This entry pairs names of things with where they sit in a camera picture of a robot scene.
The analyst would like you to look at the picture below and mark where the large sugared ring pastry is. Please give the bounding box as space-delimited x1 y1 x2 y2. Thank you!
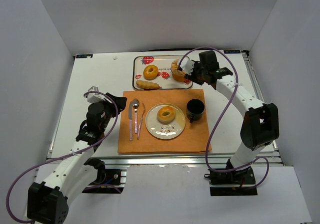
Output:
170 59 186 82

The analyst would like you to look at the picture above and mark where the bagel with pale base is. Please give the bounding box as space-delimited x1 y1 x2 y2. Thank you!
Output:
157 106 176 123

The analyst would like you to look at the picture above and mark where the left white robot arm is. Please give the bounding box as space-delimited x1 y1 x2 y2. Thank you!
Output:
26 90 127 224

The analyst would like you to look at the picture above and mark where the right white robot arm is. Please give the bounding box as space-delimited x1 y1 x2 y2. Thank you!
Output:
178 48 280 171

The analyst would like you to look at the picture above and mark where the long twisted bread stick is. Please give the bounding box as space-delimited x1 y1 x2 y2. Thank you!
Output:
136 80 161 90

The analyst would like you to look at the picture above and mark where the dark green cup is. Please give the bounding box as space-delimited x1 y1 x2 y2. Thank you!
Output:
186 99 205 123

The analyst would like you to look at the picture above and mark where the right corner table label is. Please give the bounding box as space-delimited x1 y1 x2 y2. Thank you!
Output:
223 49 241 54

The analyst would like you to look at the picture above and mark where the corner table label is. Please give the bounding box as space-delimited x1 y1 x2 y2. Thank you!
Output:
223 49 241 54
75 54 93 59

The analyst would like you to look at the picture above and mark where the orange cloth placemat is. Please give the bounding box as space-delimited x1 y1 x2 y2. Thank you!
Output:
117 89 209 154

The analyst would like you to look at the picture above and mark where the strawberry print tray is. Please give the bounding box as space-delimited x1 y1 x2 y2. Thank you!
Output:
132 55 193 90

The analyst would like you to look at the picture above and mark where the plain bagel on tray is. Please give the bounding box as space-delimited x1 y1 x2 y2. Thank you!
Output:
143 65 159 80

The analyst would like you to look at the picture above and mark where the cream two-tone plate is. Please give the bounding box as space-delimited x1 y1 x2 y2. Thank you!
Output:
145 103 186 140

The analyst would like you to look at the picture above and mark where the left corner table label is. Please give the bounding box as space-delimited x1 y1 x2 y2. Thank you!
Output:
75 54 93 59

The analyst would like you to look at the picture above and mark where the pink handled knife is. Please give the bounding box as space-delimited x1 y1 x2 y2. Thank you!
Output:
128 101 133 141

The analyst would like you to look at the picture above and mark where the pink handled spoon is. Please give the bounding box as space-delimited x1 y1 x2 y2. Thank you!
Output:
132 98 140 134

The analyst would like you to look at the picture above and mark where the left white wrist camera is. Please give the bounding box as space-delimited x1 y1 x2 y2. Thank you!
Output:
85 86 104 104

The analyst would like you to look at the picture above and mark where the pink handled fork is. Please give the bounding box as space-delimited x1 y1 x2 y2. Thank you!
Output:
137 103 146 140

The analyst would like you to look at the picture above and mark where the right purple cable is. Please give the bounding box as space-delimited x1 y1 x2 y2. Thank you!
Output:
178 46 270 190

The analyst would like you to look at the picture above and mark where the purple cable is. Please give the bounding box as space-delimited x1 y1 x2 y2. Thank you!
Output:
178 46 270 190
5 91 120 223

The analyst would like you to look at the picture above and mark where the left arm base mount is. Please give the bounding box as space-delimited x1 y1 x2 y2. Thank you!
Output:
82 158 125 194

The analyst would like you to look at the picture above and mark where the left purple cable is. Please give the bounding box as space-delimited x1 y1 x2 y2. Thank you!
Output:
5 91 120 223

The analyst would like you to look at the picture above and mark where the aluminium table frame rail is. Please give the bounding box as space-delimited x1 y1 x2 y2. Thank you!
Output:
46 154 283 170

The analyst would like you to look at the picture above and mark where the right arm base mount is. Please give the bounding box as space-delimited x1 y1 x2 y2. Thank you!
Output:
204 167 258 197

